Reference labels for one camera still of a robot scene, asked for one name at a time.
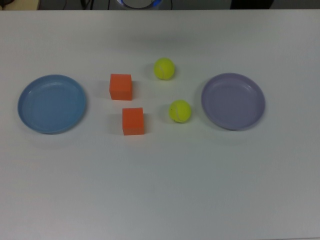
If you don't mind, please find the yellow tennis ball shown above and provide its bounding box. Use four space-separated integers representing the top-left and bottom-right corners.
168 99 192 123
153 57 175 81

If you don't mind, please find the orange foam cube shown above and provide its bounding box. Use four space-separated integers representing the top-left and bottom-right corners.
109 73 133 101
121 107 145 137

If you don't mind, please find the purple plastic plate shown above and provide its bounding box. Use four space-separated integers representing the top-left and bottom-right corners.
201 72 266 132

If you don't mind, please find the blue plastic plate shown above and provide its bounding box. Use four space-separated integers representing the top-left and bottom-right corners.
17 74 88 135

